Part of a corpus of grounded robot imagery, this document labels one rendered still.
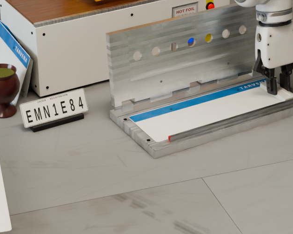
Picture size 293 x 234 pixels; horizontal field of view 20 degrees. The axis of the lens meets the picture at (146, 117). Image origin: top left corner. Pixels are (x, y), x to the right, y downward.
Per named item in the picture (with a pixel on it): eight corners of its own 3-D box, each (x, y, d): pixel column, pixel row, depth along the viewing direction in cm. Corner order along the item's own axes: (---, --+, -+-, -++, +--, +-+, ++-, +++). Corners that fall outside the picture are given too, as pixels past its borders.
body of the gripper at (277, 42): (266, 23, 191) (269, 71, 195) (302, 15, 196) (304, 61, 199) (247, 19, 198) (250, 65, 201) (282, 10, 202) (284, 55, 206)
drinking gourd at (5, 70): (-22, 117, 198) (-26, 74, 192) (-3, 100, 205) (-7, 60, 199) (10, 124, 195) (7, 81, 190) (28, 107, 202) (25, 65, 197)
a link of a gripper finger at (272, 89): (265, 71, 197) (267, 98, 199) (276, 68, 198) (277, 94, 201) (256, 68, 200) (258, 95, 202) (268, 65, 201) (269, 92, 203)
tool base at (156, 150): (154, 159, 182) (155, 144, 180) (109, 117, 198) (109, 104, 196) (314, 109, 201) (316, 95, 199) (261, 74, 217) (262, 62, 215)
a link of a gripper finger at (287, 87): (286, 65, 200) (288, 92, 202) (297, 62, 201) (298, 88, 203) (278, 62, 202) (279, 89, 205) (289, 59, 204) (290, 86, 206)
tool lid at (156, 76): (109, 35, 187) (105, 33, 188) (115, 113, 194) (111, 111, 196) (269, -3, 206) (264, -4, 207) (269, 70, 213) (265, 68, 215)
